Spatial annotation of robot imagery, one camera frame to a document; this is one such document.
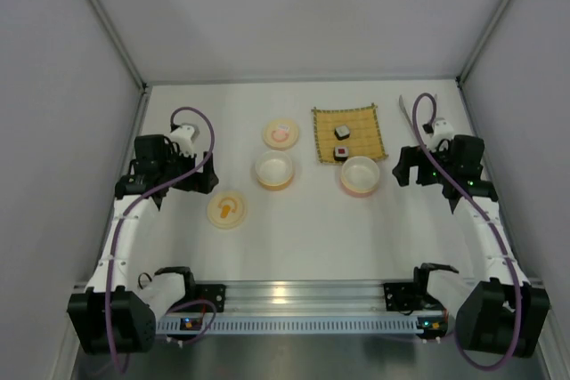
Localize sushi roll green centre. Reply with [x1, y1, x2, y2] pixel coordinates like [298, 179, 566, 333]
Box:
[334, 125, 351, 141]

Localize cream lid orange handle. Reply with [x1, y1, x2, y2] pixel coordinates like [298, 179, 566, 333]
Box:
[207, 190, 248, 230]

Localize right aluminium frame post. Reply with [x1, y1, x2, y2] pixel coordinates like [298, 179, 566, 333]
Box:
[455, 0, 513, 89]

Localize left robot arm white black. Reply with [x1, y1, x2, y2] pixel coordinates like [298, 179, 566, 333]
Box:
[67, 134, 219, 356]

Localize metal tongs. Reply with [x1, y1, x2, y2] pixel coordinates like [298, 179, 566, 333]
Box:
[398, 94, 437, 139]

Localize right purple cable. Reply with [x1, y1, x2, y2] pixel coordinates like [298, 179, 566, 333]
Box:
[411, 93, 523, 371]

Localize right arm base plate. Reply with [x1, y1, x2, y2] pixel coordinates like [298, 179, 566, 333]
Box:
[382, 282, 422, 316]

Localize cream lid pink handle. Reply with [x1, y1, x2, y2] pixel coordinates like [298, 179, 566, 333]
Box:
[262, 117, 299, 150]

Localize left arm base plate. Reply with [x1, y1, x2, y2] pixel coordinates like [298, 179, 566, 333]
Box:
[192, 282, 227, 312]

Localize orange lunch bowl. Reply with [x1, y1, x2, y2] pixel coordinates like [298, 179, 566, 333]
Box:
[254, 150, 295, 191]

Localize aluminium frame post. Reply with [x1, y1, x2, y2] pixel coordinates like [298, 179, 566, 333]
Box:
[455, 0, 513, 89]
[85, 0, 147, 93]

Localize purple cable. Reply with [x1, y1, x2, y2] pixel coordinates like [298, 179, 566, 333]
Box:
[411, 93, 523, 371]
[102, 106, 216, 375]

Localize aluminium mounting rail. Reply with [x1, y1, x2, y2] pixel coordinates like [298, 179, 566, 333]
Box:
[73, 279, 547, 315]

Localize pink lunch bowl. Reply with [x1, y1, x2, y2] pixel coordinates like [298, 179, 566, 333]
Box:
[340, 156, 380, 198]

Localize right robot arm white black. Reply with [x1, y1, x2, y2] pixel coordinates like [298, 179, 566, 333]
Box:
[392, 134, 550, 358]

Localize sushi roll red centre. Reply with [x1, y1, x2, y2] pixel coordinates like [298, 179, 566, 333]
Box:
[333, 145, 350, 163]

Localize slotted cable duct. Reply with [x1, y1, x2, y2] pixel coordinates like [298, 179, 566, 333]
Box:
[156, 313, 445, 336]

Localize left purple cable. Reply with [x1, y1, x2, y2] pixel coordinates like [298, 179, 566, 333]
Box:
[102, 106, 216, 375]

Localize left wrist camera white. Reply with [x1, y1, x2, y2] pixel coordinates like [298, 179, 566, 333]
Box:
[169, 124, 200, 158]

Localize bamboo sushi mat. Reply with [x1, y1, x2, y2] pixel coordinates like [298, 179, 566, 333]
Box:
[312, 103, 388, 165]

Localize left aluminium frame post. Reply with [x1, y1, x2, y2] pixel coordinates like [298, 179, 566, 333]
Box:
[85, 0, 147, 93]

